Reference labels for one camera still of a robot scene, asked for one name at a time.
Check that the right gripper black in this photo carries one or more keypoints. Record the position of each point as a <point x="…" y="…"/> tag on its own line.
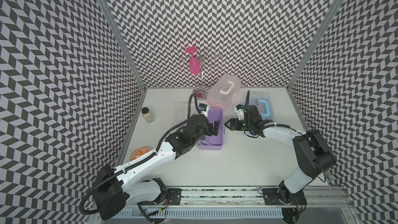
<point x="232" y="121"/>

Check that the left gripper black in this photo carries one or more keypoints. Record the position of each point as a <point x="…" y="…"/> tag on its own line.
<point x="210" y="130"/>

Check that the purple toolbox clear lid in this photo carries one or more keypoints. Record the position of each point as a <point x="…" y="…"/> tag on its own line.
<point x="213" y="139"/>

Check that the pink toolbox clear lid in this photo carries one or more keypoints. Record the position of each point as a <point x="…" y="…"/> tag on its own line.
<point x="223" y="92"/>

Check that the blue toolbox clear lid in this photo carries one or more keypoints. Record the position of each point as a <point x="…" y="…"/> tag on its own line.
<point x="263" y="103"/>

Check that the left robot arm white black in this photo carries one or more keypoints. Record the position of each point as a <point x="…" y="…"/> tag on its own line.
<point x="114" y="188"/>

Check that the pink cup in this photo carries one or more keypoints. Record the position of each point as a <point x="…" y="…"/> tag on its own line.
<point x="194" y="64"/>

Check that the small glass jar black lid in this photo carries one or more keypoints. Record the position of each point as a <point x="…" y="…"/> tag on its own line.
<point x="148" y="116"/>

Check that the orange round coaster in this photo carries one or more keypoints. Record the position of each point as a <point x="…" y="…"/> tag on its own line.
<point x="139" y="152"/>

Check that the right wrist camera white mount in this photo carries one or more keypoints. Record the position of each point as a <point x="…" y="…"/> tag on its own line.
<point x="241" y="111"/>

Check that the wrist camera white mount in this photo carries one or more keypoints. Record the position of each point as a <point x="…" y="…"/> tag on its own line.
<point x="204" y="108"/>
<point x="241" y="111"/>

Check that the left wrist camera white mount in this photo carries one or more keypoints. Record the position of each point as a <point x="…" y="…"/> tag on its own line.
<point x="204" y="108"/>

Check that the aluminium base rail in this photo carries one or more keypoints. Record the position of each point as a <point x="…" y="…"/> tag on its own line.
<point x="316" y="204"/>

